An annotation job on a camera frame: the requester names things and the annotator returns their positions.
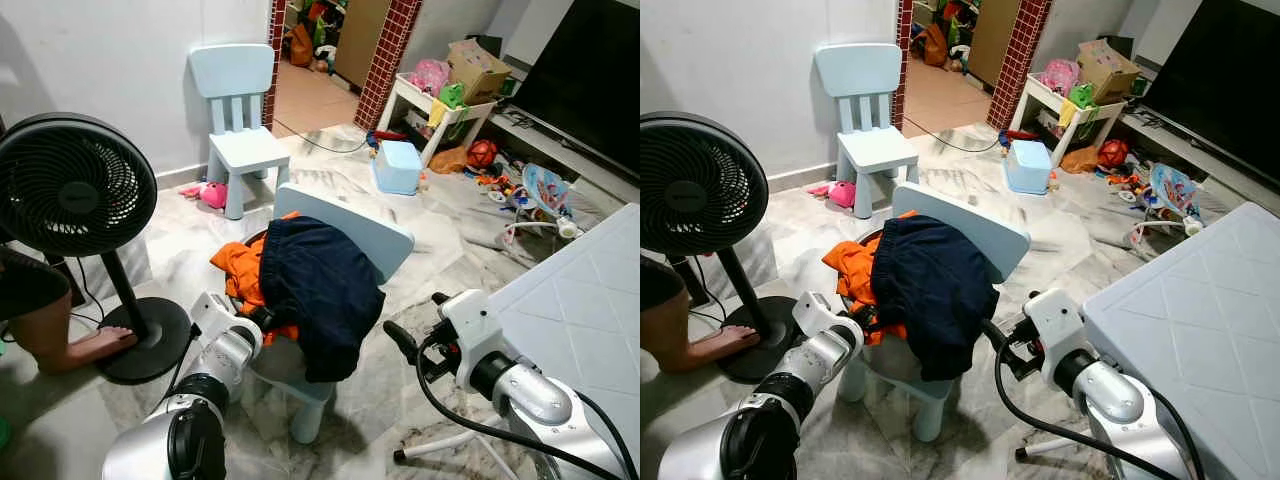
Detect navy blue shorts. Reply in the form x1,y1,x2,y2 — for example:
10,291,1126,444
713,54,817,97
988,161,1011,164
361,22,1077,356
258,215,386,384
872,213,1001,383

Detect orange garment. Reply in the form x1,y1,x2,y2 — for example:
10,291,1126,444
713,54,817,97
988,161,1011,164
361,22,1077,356
822,228,911,346
210,212,301,346

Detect pink toy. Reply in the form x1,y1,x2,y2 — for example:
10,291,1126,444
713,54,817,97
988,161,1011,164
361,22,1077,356
808,180,858,209
180,180,229,211

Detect light blue plastic box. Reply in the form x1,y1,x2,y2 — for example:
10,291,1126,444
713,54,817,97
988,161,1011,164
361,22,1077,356
370,140,423,196
1003,140,1053,196

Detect blue baby bouncer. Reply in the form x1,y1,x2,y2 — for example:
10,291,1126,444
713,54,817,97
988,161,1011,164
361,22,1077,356
500,163,583,246
1128,163,1206,246

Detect person in dark shorts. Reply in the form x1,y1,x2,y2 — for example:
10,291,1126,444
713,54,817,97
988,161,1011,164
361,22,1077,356
640,255,761,374
0,245,138,376

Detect white TV bench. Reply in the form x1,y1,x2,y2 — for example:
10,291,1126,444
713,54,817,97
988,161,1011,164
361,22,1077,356
1120,105,1280,216
490,105,641,206

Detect white toy shelf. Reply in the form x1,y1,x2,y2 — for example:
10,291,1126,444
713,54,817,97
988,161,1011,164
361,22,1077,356
1008,72,1126,166
378,72,498,166

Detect black standing fan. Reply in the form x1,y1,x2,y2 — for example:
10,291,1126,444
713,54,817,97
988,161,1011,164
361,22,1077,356
640,110,813,386
0,112,193,386

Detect pink bag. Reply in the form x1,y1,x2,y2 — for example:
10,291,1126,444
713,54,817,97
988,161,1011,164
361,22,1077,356
410,58,453,99
1040,58,1083,99

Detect cardboard box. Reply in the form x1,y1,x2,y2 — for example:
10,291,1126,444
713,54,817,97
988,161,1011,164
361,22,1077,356
1075,38,1143,106
445,38,513,106

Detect brown wooden door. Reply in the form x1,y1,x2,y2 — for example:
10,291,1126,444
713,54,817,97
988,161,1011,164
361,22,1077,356
333,0,393,91
968,0,1023,86

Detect black television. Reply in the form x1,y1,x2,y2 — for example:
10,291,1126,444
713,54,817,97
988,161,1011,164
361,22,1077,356
1140,0,1280,186
508,0,641,176

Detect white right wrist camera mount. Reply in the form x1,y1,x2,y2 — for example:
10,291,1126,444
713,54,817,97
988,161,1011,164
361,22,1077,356
440,290,506,366
1022,288,1086,366

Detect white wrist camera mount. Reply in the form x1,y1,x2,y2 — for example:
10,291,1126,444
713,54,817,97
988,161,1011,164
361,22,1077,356
1022,288,1086,366
795,290,851,341
440,290,506,366
190,292,241,346

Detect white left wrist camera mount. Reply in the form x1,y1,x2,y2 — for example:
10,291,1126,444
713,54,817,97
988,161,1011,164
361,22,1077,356
190,292,241,346
795,290,851,341

